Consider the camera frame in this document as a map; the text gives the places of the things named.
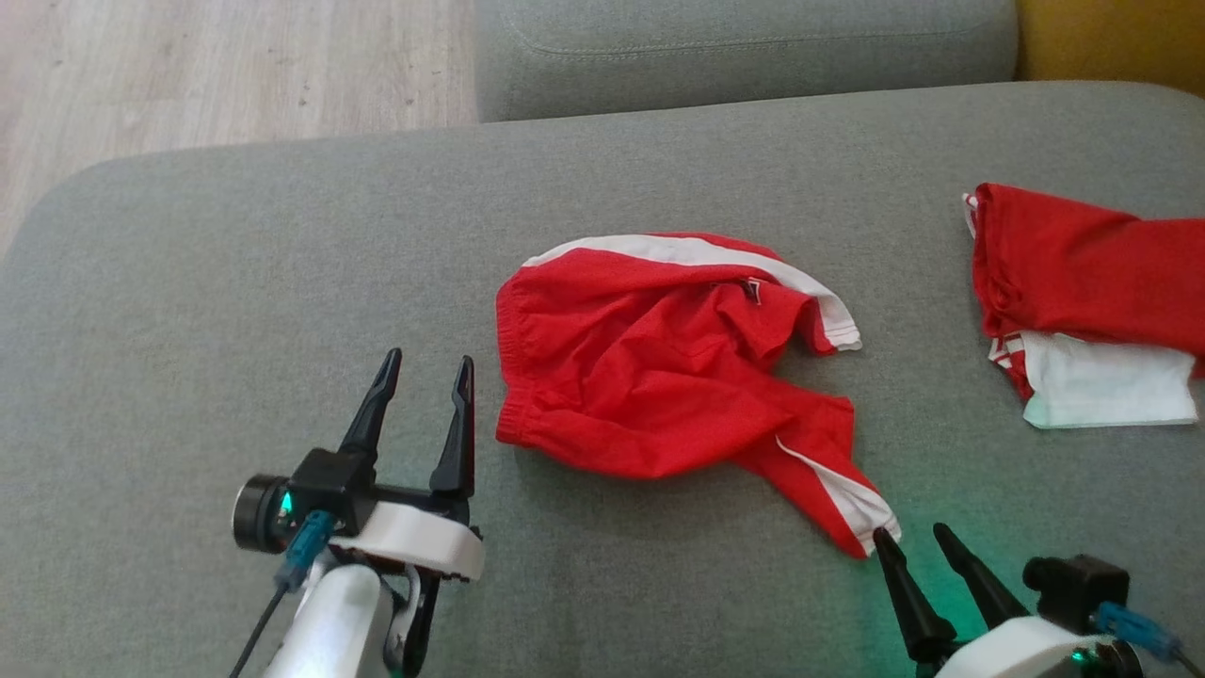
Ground left camera cable blue plug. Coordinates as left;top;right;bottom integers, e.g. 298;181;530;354
226;510;337;678

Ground right camera cable blue plug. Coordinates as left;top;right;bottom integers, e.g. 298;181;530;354
1095;603;1205;678

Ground yellow cushion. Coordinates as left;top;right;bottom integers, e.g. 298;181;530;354
1015;0;1205;100

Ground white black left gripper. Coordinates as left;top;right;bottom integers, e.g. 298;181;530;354
337;347;487;583

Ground camera cable blue plug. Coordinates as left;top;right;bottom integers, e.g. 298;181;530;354
226;510;337;678
1095;603;1205;678

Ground grey sofa back cushion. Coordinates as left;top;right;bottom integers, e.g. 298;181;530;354
475;0;1020;123

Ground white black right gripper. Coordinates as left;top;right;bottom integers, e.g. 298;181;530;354
872;523;1145;678

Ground grey fabric sofa seat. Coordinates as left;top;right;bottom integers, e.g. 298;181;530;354
0;81;1205;678

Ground red shorts with white stripes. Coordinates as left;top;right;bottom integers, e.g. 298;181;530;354
494;233;903;559

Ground red shirt with white sleeves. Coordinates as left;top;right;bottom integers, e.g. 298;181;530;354
962;183;1205;430

